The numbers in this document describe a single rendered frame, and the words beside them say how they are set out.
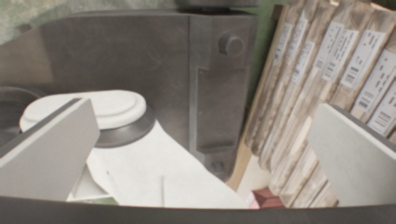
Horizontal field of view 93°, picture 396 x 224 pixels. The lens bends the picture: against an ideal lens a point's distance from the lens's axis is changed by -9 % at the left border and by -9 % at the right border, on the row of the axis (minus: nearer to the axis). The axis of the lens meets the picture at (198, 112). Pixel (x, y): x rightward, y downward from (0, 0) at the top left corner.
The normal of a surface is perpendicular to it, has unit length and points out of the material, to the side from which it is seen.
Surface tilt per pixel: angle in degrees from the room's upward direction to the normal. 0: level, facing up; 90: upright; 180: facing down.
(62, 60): 0
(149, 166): 90
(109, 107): 90
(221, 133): 0
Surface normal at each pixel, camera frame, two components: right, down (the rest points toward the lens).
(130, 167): 0.02, -0.85
